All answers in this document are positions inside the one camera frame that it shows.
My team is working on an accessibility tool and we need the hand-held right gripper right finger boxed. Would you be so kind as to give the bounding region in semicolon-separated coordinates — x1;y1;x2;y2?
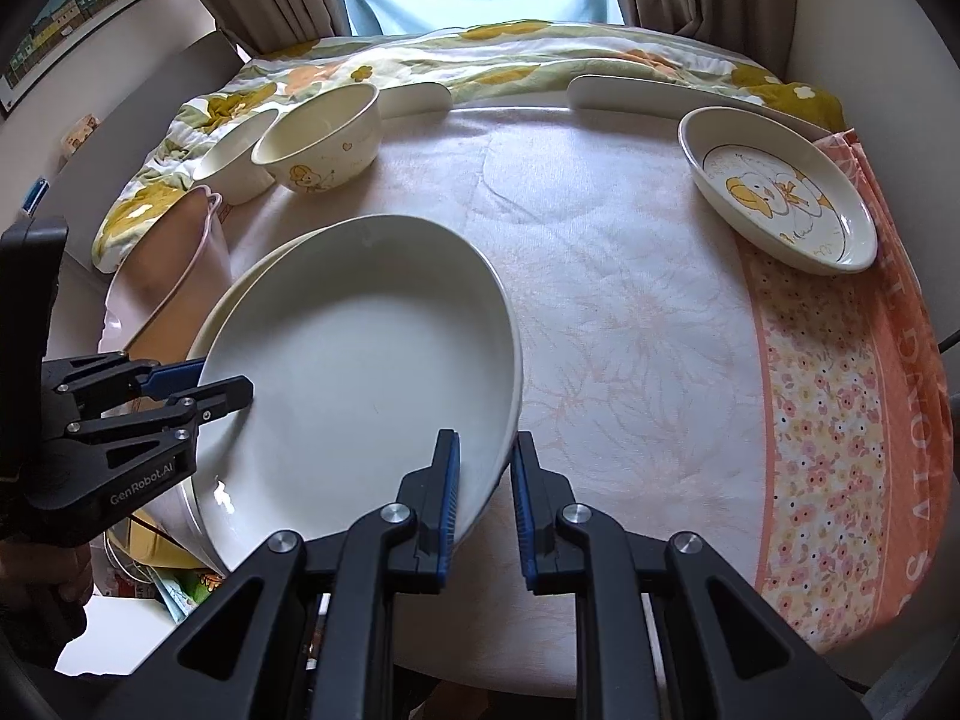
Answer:
510;431;875;720

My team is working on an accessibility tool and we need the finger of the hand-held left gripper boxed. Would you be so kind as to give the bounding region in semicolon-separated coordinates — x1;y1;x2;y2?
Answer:
67;378;254;494
41;352;207;415

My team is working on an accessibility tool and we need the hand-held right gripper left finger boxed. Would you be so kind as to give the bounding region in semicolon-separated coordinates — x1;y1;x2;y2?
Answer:
97;429;460;720

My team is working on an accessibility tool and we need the cream plate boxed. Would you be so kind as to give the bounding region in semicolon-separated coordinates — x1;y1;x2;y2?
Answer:
180;219;361;578

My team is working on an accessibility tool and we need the large white plate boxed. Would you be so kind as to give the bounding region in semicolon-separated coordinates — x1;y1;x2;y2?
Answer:
196;215;524;578

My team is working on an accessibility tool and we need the small white bowl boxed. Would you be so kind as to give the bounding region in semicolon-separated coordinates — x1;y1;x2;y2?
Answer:
191;109;282;205

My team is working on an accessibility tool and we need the cream duck-printed bowl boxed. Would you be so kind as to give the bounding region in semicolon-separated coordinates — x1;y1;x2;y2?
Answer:
251;81;382;196

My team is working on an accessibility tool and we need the duck-printed oval plate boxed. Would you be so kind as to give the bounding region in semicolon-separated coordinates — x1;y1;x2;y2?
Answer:
677;106;878;276

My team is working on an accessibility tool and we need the person's left hand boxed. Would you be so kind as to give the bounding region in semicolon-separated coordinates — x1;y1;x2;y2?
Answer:
0;540;95;607

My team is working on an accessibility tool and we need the yellow container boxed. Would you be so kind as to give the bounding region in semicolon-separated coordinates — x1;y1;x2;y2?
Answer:
105;517;203;571

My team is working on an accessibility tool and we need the colourful printed packet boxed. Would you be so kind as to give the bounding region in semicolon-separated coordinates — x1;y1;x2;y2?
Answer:
146;566;226;623

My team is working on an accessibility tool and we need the pale pink floral tablecloth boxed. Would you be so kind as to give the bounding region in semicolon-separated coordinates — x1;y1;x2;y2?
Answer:
217;101;833;698

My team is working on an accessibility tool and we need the small printed box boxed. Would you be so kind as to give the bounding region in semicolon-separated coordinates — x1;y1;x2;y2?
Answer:
60;112;102;160

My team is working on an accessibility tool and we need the white board panel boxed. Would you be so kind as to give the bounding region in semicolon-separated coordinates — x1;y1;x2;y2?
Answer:
15;30;252;271

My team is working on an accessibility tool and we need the orange floral cloth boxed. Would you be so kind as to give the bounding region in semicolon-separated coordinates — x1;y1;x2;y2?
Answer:
739;127;953;653

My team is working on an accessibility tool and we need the short white table rim guard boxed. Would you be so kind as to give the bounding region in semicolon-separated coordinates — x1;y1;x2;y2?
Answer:
379;82;455;121

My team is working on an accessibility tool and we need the yellow floral blanket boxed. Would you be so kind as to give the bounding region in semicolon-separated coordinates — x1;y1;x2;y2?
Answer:
91;19;845;275

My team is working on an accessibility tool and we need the long white table rim guard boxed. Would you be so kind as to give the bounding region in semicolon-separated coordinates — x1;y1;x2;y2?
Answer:
566;75;833;143

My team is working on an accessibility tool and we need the framed wall picture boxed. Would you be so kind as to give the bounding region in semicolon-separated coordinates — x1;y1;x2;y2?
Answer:
0;0;155;117

